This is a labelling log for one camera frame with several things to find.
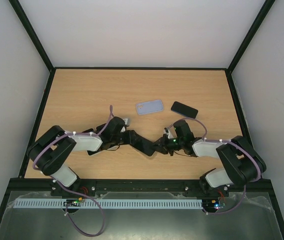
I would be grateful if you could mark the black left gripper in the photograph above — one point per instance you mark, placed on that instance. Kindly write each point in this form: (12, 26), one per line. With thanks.
(128, 141)

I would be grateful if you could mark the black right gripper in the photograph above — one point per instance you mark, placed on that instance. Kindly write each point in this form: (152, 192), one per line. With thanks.
(165, 143)

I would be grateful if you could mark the clear magsafe phone case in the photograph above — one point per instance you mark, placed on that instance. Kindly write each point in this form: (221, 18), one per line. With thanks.
(151, 154)

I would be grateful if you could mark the beige phone case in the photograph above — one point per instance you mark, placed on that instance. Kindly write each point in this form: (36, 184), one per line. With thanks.
(91, 153)

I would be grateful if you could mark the lilac phone case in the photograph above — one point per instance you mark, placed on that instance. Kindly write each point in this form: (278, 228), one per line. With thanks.
(149, 107)

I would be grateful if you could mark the black phone blue edge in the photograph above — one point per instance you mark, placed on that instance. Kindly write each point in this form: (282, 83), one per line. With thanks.
(184, 110)

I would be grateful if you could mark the black phone purple edge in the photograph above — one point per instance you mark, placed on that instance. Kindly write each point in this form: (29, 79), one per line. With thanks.
(89, 142)

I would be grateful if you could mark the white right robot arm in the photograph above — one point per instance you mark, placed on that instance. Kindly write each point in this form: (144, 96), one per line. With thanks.
(241, 164)

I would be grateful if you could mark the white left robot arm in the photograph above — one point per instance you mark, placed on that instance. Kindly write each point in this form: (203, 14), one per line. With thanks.
(50, 152)

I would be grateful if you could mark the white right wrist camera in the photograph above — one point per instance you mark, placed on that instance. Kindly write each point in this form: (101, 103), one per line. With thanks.
(168, 133)

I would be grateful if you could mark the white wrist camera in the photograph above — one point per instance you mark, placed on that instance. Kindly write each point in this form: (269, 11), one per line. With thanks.
(126, 124)
(168, 133)

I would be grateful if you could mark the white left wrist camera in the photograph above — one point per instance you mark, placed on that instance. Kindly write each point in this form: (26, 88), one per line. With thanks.
(126, 124)

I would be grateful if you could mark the black enclosure frame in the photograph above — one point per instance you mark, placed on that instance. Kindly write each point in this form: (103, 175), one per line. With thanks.
(19, 11)

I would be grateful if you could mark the light blue cable duct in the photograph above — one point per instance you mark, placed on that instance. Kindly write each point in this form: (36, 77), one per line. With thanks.
(54, 203)

